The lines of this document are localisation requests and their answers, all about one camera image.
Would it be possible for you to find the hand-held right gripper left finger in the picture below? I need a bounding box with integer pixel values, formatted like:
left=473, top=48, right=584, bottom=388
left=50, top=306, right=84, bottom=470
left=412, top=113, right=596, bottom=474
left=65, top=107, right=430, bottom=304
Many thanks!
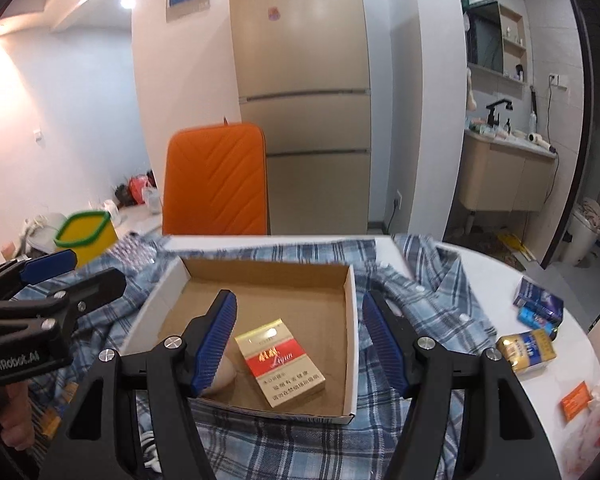
left=39, top=289, right=238, bottom=480

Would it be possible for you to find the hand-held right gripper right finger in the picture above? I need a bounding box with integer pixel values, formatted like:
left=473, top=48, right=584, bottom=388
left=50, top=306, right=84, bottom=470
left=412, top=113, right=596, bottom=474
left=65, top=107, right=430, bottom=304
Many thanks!
left=362, top=290, right=563, bottom=480

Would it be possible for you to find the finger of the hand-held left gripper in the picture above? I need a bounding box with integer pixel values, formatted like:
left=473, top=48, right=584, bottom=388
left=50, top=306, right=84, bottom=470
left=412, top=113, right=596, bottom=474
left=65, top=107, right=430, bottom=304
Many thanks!
left=0, top=249, right=79, bottom=302
left=0, top=267, right=127, bottom=347

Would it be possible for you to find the beige soft lump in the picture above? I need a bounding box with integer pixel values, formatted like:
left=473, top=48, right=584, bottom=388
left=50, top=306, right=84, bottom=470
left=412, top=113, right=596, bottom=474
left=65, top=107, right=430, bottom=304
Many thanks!
left=200, top=355, right=239, bottom=401

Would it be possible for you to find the red gold cigarette pack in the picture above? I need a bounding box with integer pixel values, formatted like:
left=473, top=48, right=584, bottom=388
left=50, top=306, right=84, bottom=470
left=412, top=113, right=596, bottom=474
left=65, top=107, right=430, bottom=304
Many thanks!
left=234, top=317, right=327, bottom=409

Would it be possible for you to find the shallow cardboard box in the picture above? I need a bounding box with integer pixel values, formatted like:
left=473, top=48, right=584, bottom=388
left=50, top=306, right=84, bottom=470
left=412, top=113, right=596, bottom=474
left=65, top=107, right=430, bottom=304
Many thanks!
left=119, top=255, right=358, bottom=426

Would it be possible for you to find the person's left hand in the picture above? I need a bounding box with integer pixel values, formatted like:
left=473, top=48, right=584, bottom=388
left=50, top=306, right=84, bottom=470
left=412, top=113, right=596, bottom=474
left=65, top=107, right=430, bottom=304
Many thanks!
left=0, top=381, right=36, bottom=455

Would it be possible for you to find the yellow container green rim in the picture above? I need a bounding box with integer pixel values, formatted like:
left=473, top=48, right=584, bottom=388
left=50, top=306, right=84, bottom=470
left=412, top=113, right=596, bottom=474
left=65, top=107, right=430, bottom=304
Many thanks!
left=54, top=211, right=118, bottom=268

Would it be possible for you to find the rhinestone sheet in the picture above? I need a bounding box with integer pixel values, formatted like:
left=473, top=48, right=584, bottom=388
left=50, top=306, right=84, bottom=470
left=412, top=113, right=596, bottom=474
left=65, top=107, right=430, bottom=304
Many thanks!
left=111, top=235, right=158, bottom=273

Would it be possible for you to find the blue plaid shirt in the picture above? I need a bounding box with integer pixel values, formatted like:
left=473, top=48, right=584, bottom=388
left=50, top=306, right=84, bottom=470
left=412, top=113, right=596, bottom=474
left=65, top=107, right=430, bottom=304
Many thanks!
left=10, top=232, right=498, bottom=480

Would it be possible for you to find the gold blue pack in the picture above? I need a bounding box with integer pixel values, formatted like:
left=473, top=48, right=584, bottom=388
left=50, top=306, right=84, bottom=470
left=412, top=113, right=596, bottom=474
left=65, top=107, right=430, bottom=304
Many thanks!
left=496, top=330, right=558, bottom=375

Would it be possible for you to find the light blue small pack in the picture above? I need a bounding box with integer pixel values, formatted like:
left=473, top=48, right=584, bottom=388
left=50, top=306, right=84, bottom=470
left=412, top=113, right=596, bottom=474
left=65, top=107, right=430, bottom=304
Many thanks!
left=517, top=307, right=561, bottom=338

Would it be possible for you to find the orange padded chair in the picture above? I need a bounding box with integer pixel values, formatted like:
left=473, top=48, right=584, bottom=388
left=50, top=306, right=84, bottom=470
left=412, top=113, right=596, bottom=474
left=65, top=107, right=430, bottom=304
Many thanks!
left=161, top=117, right=271, bottom=237

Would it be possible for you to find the dark blue small box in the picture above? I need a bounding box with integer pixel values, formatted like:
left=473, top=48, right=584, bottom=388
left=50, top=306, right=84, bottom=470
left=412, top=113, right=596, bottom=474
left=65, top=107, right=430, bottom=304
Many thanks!
left=512, top=277, right=565, bottom=321

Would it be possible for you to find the orange card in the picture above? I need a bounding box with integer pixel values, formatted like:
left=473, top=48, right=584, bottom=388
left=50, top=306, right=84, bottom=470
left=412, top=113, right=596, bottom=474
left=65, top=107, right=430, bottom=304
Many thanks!
left=561, top=381, right=593, bottom=423

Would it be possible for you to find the beige vanity cabinet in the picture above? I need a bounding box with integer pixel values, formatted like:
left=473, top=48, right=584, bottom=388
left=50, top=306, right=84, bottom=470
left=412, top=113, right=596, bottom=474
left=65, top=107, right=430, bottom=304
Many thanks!
left=457, top=130, right=558, bottom=213

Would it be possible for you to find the white trash bin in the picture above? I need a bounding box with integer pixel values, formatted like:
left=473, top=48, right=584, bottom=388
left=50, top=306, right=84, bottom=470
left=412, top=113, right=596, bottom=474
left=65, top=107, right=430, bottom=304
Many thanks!
left=562, top=200, right=600, bottom=266

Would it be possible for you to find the white red plastic bag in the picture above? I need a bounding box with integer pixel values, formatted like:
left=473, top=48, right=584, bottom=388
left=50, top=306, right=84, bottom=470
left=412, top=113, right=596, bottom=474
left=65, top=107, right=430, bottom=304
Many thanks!
left=562, top=375, right=600, bottom=480

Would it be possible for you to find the white hair dryer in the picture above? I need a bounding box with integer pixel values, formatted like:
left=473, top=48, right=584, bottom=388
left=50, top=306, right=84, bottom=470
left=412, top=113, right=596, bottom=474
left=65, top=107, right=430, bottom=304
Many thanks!
left=527, top=132, right=556, bottom=153

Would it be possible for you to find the black faucet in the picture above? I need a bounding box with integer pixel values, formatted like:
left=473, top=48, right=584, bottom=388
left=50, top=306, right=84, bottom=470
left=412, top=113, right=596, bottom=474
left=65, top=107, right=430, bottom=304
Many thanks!
left=485, top=100, right=513, bottom=128

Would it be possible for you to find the beige refrigerator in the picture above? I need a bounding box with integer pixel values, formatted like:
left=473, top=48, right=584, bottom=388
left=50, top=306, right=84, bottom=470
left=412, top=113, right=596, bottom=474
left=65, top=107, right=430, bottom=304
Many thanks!
left=227, top=0, right=372, bottom=236

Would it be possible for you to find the bathroom mirror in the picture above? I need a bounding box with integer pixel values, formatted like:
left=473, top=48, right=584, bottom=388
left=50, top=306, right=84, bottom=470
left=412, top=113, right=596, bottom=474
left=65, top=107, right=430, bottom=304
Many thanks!
left=467, top=0, right=504, bottom=73

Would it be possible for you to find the wall shelf niche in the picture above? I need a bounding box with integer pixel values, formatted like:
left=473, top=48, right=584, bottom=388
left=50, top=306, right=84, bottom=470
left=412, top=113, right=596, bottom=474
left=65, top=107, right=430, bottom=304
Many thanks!
left=498, top=2, right=528, bottom=81

